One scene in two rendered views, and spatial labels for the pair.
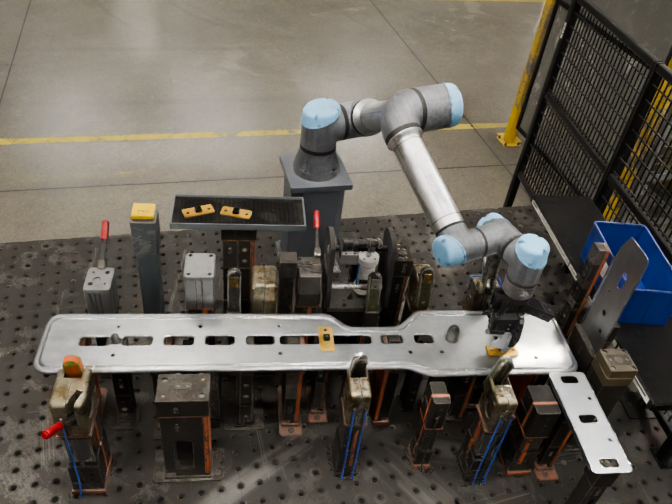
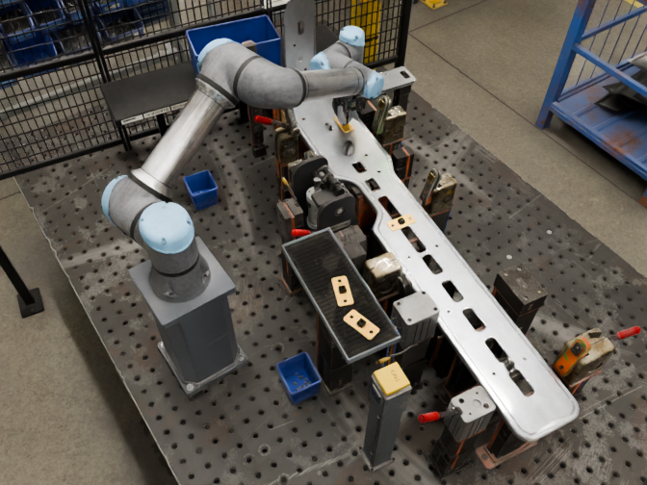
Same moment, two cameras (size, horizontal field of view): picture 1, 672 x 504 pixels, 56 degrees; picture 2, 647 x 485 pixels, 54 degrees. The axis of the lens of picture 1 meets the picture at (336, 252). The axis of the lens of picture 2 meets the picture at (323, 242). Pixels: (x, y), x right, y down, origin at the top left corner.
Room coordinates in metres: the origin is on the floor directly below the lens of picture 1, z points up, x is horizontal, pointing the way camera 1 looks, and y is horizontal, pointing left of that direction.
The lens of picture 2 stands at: (1.69, 1.12, 2.42)
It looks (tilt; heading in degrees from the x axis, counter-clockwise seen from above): 51 degrees down; 254
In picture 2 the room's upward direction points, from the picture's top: 1 degrees clockwise
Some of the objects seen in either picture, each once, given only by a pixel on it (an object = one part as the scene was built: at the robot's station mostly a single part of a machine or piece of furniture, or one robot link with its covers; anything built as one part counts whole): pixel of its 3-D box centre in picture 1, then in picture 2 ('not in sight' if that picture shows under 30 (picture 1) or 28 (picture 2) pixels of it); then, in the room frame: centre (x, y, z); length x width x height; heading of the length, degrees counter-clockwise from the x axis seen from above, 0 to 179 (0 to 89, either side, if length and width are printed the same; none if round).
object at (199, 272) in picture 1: (202, 318); (406, 347); (1.23, 0.35, 0.90); 0.13 x 0.10 x 0.41; 11
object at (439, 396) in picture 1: (429, 427); (399, 182); (1.02, -0.30, 0.84); 0.11 x 0.08 x 0.29; 11
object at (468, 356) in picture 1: (318, 342); (406, 227); (1.12, 0.01, 1.00); 1.38 x 0.22 x 0.02; 101
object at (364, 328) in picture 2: (198, 209); (361, 323); (1.39, 0.39, 1.17); 0.08 x 0.04 x 0.01; 122
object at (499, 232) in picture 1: (495, 237); (333, 64); (1.24, -0.38, 1.32); 0.11 x 0.11 x 0.08; 32
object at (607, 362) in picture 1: (593, 402); not in sight; (1.14, -0.76, 0.88); 0.08 x 0.08 x 0.36; 11
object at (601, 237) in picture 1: (629, 271); (234, 50); (1.47, -0.86, 1.09); 0.30 x 0.17 x 0.13; 5
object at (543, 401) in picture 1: (527, 430); (366, 136); (1.05, -0.57, 0.84); 0.11 x 0.10 x 0.28; 11
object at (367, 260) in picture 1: (351, 299); (324, 234); (1.35, -0.06, 0.94); 0.18 x 0.13 x 0.49; 101
